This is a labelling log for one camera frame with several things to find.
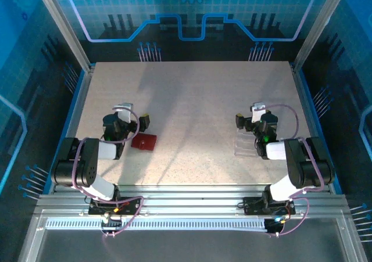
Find slotted white cable duct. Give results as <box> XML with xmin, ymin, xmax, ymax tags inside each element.
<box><xmin>45</xmin><ymin>217</ymin><xmax>269</xmax><ymax>231</ymax></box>

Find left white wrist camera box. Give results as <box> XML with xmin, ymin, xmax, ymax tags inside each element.
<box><xmin>112</xmin><ymin>102</ymin><xmax>134</xmax><ymax>124</ymax></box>

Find red leather card holder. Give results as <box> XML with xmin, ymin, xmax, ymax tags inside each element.
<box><xmin>130</xmin><ymin>133</ymin><xmax>158</xmax><ymax>152</ymax></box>

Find aluminium frame post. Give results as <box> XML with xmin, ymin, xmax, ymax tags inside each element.
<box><xmin>291</xmin><ymin>0</ymin><xmax>352</xmax><ymax>71</ymax></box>
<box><xmin>31</xmin><ymin>0</ymin><xmax>95</xmax><ymax>73</ymax></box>

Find aluminium front rail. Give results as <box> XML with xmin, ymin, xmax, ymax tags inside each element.
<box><xmin>34</xmin><ymin>184</ymin><xmax>349</xmax><ymax>218</ymax></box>

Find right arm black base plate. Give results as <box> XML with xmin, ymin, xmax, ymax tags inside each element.
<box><xmin>242</xmin><ymin>196</ymin><xmax>296</xmax><ymax>216</ymax></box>

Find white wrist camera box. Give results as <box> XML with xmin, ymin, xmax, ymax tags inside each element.
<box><xmin>250</xmin><ymin>101</ymin><xmax>267</xmax><ymax>124</ymax></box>
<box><xmin>112</xmin><ymin>102</ymin><xmax>134</xmax><ymax>124</ymax></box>

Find grey metal plate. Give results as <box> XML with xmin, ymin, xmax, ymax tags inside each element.
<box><xmin>36</xmin><ymin>229</ymin><xmax>349</xmax><ymax>262</ymax></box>

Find aluminium side rail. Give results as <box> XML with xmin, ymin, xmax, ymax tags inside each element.
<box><xmin>290</xmin><ymin>62</ymin><xmax>343</xmax><ymax>195</ymax></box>
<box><xmin>48</xmin><ymin>63</ymin><xmax>96</xmax><ymax>195</ymax></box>

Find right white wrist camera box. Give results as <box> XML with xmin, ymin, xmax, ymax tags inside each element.
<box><xmin>250</xmin><ymin>101</ymin><xmax>267</xmax><ymax>124</ymax></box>

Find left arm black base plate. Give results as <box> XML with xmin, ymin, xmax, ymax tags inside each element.
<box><xmin>88</xmin><ymin>196</ymin><xmax>144</xmax><ymax>216</ymax></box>

